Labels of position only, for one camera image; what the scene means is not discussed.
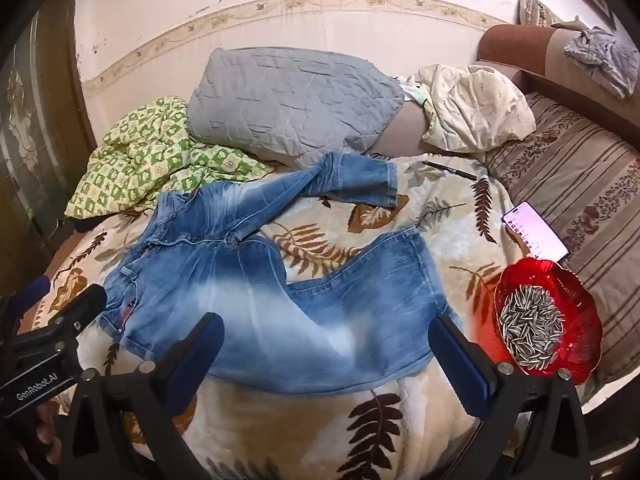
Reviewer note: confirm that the green checkered quilt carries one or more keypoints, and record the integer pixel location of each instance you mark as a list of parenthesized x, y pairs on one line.
[(150, 160)]

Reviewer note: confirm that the blue denim pants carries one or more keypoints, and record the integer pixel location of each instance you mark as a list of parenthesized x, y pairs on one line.
[(225, 285)]

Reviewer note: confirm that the woven decorative pillow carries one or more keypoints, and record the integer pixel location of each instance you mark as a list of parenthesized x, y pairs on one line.
[(537, 10)]

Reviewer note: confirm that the taupe pillow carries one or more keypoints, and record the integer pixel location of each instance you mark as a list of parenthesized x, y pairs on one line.
[(400, 130)]

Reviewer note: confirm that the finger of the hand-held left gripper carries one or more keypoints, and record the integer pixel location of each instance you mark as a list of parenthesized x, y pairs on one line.
[(80, 305), (32, 287)]

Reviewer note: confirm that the leaf print blanket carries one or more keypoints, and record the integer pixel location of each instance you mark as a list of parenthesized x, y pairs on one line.
[(325, 435)]

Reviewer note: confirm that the grey quilted pillow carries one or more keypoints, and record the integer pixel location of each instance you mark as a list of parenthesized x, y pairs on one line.
[(290, 100)]

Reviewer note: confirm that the smartphone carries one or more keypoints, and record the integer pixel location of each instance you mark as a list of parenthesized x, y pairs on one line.
[(532, 230)]

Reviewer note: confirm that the striped sofa cushion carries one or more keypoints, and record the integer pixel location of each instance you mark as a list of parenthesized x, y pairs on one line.
[(590, 185)]

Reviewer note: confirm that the dark wooden door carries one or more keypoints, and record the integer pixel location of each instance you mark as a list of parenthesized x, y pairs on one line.
[(30, 135)]

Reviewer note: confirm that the white and green cloth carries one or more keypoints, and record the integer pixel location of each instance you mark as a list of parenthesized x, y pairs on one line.
[(412, 91)]

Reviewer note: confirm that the pile of sunflower seeds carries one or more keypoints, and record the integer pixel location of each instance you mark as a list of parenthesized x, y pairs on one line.
[(530, 325)]

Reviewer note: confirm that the person's left hand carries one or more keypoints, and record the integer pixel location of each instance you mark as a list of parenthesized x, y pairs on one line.
[(46, 430)]

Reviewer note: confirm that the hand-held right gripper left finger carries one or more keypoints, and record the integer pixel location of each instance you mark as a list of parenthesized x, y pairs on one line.
[(202, 350)]

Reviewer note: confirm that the grey dolphin figurine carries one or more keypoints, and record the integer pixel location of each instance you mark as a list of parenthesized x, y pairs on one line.
[(575, 23)]

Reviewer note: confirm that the grey crumpled cloth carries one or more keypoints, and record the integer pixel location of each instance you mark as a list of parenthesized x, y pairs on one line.
[(605, 60)]

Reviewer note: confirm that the red glass bowl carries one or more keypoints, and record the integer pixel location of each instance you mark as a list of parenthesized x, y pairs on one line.
[(582, 330)]

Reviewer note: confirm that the black pen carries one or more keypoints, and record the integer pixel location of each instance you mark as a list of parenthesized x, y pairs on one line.
[(450, 169)]

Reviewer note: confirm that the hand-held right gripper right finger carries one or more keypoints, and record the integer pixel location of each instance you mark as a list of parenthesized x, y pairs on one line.
[(452, 360)]

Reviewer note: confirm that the cream patterned pillow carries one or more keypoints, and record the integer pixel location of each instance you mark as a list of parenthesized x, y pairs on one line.
[(475, 105)]

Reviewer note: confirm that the brown sofa armrest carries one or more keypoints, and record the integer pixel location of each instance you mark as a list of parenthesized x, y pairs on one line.
[(515, 42)]

